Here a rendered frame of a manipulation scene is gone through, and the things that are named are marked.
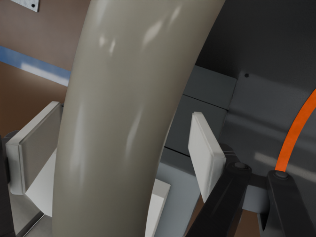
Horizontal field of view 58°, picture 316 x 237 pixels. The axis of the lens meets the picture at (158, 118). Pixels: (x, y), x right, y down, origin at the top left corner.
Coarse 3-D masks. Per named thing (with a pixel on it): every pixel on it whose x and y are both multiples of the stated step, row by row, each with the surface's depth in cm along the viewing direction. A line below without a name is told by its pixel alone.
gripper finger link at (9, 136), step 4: (12, 132) 17; (16, 132) 17; (8, 136) 16; (12, 136) 16; (4, 140) 16; (8, 140) 16; (4, 144) 15; (4, 148) 15; (4, 152) 14; (4, 156) 14; (4, 160) 14; (8, 168) 14; (8, 172) 14; (8, 176) 14; (8, 180) 14
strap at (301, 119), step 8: (312, 96) 118; (304, 104) 120; (312, 104) 119; (304, 112) 122; (296, 120) 124; (304, 120) 123; (296, 128) 125; (288, 136) 128; (296, 136) 127; (288, 144) 129; (280, 152) 132; (288, 152) 131; (280, 160) 133; (288, 160) 132; (280, 168) 135
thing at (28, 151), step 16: (48, 112) 18; (32, 128) 16; (48, 128) 18; (16, 144) 14; (32, 144) 15; (48, 144) 18; (16, 160) 14; (32, 160) 16; (16, 176) 14; (32, 176) 16; (16, 192) 15
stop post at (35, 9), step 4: (12, 0) 149; (16, 0) 148; (20, 0) 147; (24, 0) 146; (28, 0) 145; (32, 0) 145; (36, 0) 144; (20, 4) 148; (24, 4) 147; (28, 4) 146; (32, 4) 145; (36, 4) 145; (32, 8) 146; (36, 8) 146
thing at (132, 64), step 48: (96, 0) 6; (144, 0) 6; (192, 0) 6; (96, 48) 6; (144, 48) 6; (192, 48) 7; (96, 96) 6; (144, 96) 6; (96, 144) 7; (144, 144) 7; (96, 192) 7; (144, 192) 8
